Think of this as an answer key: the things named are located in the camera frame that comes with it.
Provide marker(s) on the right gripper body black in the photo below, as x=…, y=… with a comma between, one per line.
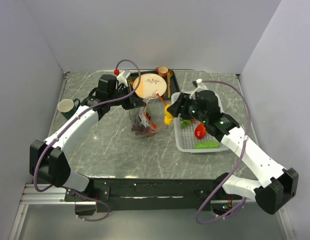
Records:
x=190, y=110

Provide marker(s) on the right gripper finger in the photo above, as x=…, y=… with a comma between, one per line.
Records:
x=175, y=109
x=183, y=96

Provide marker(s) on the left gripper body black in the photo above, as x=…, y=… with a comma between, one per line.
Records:
x=128, y=103

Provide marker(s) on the yellow pear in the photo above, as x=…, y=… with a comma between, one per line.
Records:
x=168, y=118

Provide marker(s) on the clear zip bag orange zipper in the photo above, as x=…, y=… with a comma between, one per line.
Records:
x=154, y=111

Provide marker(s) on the dark purple grapes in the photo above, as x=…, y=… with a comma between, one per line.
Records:
x=140, y=125

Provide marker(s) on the green cucumber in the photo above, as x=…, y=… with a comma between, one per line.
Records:
x=207, y=145

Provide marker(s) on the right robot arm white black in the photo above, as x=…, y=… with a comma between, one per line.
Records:
x=275, y=185

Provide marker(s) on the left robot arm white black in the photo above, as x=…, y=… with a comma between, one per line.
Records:
x=48, y=159

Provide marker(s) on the black serving tray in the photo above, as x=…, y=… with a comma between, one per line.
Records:
x=174, y=84

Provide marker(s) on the cream orange plate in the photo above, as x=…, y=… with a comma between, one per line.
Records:
x=150, y=84

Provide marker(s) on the gold spoon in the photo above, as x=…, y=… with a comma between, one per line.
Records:
x=171, y=74

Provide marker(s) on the gold knife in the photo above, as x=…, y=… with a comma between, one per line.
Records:
x=168, y=85

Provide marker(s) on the white plastic basket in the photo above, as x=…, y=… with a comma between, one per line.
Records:
x=186, y=140

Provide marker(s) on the orange ceramic cup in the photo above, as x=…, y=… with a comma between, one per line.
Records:
x=162, y=71

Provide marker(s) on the green mug white inside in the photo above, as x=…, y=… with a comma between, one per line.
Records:
x=68, y=107

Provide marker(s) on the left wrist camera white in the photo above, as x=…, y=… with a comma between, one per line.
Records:
x=123, y=76

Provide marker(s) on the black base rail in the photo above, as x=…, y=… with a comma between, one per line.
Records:
x=141, y=194

